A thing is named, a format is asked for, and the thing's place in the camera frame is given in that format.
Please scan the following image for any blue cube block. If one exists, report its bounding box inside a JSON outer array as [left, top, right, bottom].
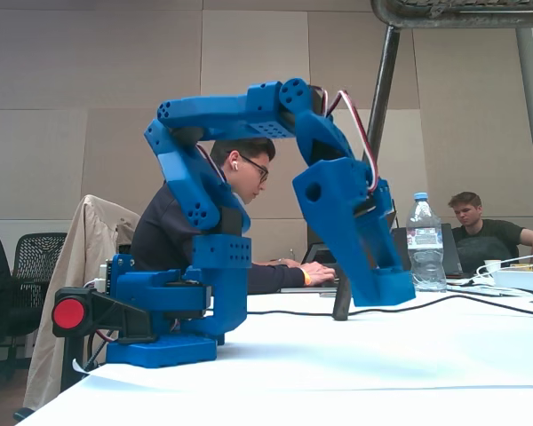
[[351, 265, 417, 308]]

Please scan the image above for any hand of glasses person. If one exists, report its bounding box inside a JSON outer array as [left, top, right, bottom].
[[299, 261, 338, 288]]

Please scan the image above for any clear plastic water bottle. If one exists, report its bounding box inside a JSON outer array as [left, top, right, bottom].
[[405, 192, 449, 293]]

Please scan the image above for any dark grey laptop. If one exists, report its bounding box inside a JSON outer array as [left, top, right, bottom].
[[390, 223, 466, 280]]

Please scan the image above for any person in dark shirt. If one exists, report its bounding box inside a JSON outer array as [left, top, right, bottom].
[[447, 191, 533, 274]]

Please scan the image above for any white box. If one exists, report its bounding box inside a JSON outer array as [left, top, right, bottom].
[[490, 269, 533, 295]]

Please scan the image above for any person with glasses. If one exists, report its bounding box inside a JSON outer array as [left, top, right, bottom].
[[131, 137, 338, 296]]

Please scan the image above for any black clamp with red knob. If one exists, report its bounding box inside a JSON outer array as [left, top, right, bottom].
[[52, 287, 157, 392]]

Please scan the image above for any beige jacket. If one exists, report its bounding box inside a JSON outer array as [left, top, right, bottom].
[[24, 194, 142, 412]]

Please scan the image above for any black mesh office chair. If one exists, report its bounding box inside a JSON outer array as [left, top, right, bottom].
[[6, 233, 70, 383]]

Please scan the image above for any red white servo cable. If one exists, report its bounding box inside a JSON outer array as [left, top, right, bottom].
[[310, 86, 382, 195]]

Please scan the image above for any black cable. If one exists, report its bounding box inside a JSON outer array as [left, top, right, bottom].
[[247, 292, 533, 319]]

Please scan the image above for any metal stand frame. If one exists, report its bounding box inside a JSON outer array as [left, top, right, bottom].
[[370, 0, 533, 30]]

